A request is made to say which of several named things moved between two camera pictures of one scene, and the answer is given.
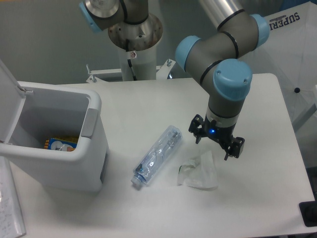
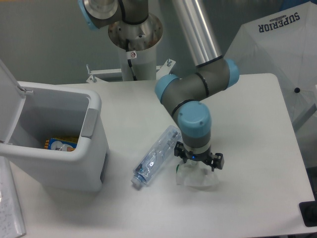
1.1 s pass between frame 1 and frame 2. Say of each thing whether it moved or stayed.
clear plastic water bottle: stayed
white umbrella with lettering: stayed
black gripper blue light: moved
